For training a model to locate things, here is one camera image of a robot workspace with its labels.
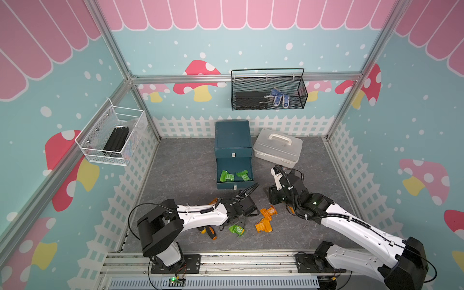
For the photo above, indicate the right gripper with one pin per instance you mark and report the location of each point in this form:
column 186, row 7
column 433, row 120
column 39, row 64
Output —
column 272, row 191

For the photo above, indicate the green cookie packet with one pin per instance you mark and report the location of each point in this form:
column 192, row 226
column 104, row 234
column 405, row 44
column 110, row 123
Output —
column 237, row 229
column 244, row 175
column 226, row 177

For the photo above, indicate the teal three-drawer cabinet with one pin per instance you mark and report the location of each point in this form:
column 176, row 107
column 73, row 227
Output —
column 233, row 152

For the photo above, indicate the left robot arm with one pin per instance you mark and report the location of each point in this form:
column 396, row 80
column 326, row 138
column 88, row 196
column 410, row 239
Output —
column 160, row 227

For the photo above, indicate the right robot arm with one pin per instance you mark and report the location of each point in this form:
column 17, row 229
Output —
column 400, row 264

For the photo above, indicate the orange cookie packet lower centre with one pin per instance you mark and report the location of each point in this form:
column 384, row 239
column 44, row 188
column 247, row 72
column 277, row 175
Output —
column 264, row 226

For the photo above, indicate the white plastic lidded box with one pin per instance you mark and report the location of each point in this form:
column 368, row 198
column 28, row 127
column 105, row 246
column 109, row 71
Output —
column 278, row 148

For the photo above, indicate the blue white item in basket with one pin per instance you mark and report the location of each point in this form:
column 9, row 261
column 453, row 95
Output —
column 278, row 98

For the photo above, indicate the small green circuit board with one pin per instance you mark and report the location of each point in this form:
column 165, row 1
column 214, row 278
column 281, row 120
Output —
column 177, row 282

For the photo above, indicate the black box in white basket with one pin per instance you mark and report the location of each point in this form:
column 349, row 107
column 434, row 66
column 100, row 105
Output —
column 116, row 141

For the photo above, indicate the orange handled screwdriver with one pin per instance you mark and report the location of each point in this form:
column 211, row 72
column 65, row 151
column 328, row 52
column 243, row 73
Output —
column 210, row 231

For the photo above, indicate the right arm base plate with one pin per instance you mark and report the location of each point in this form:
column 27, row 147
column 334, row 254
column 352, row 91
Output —
column 313, row 263

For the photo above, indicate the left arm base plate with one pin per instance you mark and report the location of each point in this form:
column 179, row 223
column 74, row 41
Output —
column 189, row 264

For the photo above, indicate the white slotted cable duct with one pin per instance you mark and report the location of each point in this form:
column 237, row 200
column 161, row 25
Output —
column 217, row 283

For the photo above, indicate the black wire wall basket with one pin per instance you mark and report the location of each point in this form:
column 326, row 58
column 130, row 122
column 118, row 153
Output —
column 288, row 80

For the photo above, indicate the white wire wall basket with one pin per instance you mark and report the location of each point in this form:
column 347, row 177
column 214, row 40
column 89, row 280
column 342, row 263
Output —
column 91, row 141

